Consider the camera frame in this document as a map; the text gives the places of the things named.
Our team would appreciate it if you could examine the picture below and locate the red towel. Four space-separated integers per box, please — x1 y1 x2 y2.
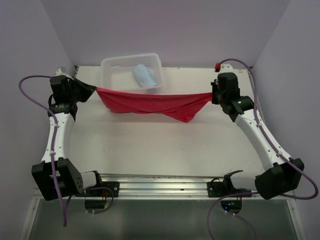
96 87 212 123

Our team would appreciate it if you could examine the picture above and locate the light blue towel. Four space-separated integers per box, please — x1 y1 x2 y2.
132 64 158 88

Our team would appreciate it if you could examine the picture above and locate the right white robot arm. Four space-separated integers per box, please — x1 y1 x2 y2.
211 72 305 200

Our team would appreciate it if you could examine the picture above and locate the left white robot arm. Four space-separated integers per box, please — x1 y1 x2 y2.
31 75 104 201

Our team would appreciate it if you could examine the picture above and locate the white plastic mesh basket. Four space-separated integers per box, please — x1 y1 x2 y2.
100 53 165 94

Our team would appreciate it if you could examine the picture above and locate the red cable connector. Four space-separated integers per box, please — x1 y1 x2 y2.
214 62 222 72

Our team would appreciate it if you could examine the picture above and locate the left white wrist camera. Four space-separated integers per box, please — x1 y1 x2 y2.
54 66 72 79

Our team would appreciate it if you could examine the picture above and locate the aluminium side rail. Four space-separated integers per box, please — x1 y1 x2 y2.
247 66 265 121

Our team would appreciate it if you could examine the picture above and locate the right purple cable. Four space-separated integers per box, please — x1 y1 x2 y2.
206 58 320 240

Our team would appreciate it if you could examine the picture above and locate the purple cable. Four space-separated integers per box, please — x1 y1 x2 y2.
19 74 73 227
206 58 320 240

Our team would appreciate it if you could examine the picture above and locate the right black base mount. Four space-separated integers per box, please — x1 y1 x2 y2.
206 174 252 198

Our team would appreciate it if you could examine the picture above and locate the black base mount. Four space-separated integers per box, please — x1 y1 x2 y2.
206 174 252 198
80 181 120 198

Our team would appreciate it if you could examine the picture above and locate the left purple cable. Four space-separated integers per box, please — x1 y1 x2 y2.
19 74 73 227

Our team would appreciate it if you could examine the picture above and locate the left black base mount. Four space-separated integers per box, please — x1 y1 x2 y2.
80 181 120 198

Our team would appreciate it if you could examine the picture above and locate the aluminium front rail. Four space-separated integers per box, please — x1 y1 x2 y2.
100 174 223 200

